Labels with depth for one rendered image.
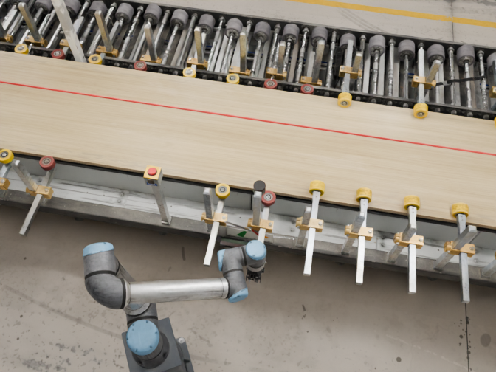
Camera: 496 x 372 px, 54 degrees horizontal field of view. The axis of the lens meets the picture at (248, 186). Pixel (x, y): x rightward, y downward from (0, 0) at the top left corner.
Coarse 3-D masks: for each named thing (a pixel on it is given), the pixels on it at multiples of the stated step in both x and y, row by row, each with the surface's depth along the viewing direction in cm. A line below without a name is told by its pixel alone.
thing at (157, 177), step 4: (148, 168) 230; (156, 168) 230; (160, 168) 230; (156, 172) 229; (160, 172) 231; (144, 176) 228; (148, 176) 228; (152, 176) 228; (156, 176) 228; (160, 176) 232; (156, 180) 228; (160, 180) 233
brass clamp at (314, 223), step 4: (300, 220) 245; (312, 220) 245; (316, 220) 245; (320, 220) 245; (296, 224) 245; (300, 224) 244; (304, 224) 244; (312, 224) 244; (316, 224) 244; (300, 228) 247; (304, 228) 246; (308, 228) 245; (316, 228) 244; (320, 228) 243
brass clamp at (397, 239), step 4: (400, 232) 242; (396, 236) 242; (400, 236) 241; (416, 236) 241; (420, 236) 241; (396, 240) 241; (400, 240) 240; (412, 240) 240; (416, 240) 240; (396, 244) 242; (400, 244) 243; (404, 244) 242; (408, 244) 241; (416, 244) 240; (420, 244) 239; (416, 248) 243; (420, 248) 242
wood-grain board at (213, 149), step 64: (0, 64) 307; (64, 64) 307; (0, 128) 281; (64, 128) 282; (128, 128) 282; (192, 128) 283; (256, 128) 283; (384, 128) 284; (448, 128) 285; (384, 192) 262; (448, 192) 263
